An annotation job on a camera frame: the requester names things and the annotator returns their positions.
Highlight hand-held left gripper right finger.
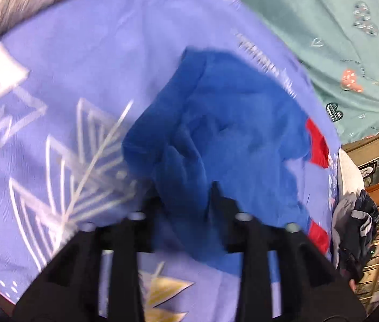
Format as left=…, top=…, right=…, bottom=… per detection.
left=211, top=181, right=367, bottom=322

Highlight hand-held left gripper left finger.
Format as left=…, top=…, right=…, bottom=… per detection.
left=12, top=196, right=163, bottom=322

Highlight purple geometric print bedsheet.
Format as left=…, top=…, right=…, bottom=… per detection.
left=0, top=0, right=341, bottom=322

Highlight pile of dark clothes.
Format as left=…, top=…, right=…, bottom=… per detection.
left=331, top=189, right=379, bottom=284

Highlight green heart print blanket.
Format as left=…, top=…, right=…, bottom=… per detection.
left=221, top=0, right=379, bottom=144

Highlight blue pants with red trim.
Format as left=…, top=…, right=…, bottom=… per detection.
left=122, top=47, right=331, bottom=273

